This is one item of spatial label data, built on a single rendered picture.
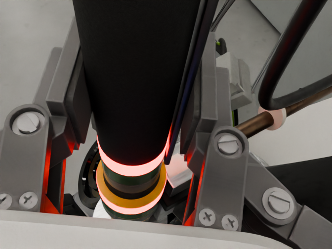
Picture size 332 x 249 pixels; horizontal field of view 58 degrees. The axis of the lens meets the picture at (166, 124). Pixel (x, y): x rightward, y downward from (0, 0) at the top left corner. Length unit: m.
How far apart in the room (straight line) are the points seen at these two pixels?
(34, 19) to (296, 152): 2.27
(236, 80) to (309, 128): 0.17
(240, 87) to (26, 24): 2.10
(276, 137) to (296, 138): 0.04
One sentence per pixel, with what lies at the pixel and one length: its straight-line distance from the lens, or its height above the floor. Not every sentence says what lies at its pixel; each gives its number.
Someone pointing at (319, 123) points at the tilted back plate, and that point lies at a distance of 0.59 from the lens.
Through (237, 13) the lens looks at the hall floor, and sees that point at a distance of 2.79.
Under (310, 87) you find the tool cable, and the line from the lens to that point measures 0.29.
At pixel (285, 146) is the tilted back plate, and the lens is 0.59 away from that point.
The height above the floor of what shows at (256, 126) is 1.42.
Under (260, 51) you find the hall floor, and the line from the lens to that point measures 2.52.
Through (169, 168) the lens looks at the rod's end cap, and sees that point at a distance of 0.22.
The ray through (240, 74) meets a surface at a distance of 0.67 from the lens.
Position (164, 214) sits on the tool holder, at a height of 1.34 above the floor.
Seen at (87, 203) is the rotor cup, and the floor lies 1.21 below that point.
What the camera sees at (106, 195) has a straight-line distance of 0.18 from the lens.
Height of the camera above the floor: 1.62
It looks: 58 degrees down
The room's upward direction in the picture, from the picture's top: 12 degrees clockwise
